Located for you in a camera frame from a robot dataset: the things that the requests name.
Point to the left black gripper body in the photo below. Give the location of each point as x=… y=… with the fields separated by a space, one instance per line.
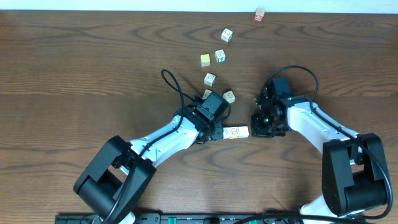
x=216 y=135

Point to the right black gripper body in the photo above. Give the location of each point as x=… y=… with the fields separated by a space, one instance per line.
x=266 y=126

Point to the white block red side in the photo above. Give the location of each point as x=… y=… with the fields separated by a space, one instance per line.
x=226 y=133

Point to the white block red print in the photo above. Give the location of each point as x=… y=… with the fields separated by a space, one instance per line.
x=243 y=131

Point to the white block orange print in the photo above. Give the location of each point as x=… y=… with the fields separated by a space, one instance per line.
x=234 y=132

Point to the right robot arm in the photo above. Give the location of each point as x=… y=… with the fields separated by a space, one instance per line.
x=353 y=165

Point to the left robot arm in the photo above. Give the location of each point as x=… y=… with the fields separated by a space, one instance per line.
x=116 y=178

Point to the pale yellow printed block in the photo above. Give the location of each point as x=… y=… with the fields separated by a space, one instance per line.
x=206 y=94

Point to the white block yellow print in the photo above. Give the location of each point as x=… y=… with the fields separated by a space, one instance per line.
x=229 y=97

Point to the white block with cross print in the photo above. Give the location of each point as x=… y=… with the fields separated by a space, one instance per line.
x=209 y=79

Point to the yellow wooden block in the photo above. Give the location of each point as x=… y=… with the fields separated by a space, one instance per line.
x=205 y=60

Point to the white block teal side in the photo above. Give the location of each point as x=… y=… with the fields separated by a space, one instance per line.
x=220 y=56

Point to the white block with green print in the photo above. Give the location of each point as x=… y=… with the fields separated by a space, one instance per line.
x=226 y=35

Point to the red block at table edge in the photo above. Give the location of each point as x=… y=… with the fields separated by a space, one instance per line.
x=259 y=15

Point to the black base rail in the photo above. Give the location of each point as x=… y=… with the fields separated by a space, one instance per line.
x=155 y=218

